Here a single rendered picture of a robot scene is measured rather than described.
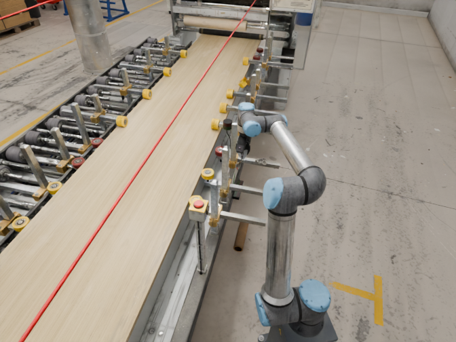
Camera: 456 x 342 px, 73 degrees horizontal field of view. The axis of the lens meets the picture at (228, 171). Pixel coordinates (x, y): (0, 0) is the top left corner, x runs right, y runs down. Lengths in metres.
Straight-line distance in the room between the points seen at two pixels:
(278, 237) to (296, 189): 0.22
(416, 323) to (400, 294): 0.21
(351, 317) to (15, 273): 2.09
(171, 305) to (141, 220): 0.46
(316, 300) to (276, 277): 0.25
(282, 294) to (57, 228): 1.18
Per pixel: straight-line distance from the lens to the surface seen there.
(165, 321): 1.73
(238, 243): 2.60
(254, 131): 1.62
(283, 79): 4.27
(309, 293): 1.55
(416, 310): 2.81
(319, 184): 1.20
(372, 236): 3.06
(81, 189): 2.01
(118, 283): 1.54
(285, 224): 1.21
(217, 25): 4.19
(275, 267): 1.34
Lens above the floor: 2.20
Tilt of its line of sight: 42 degrees down
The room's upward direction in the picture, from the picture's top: 2 degrees clockwise
